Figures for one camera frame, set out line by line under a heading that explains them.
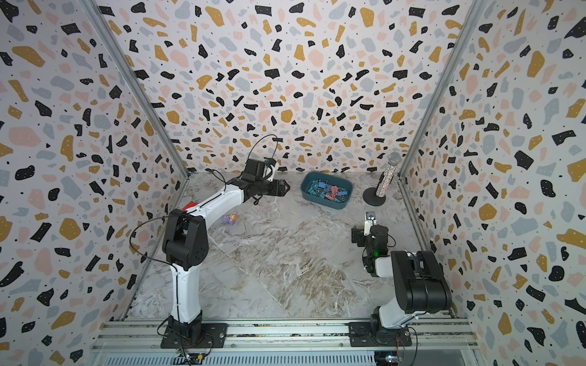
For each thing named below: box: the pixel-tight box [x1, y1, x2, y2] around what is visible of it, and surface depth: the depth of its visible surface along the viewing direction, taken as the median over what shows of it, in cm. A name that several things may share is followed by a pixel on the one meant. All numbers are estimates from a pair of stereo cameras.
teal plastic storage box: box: [300, 171, 354, 210], surface depth 115 cm
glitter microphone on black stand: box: [362, 151, 402, 206], surface depth 99 cm
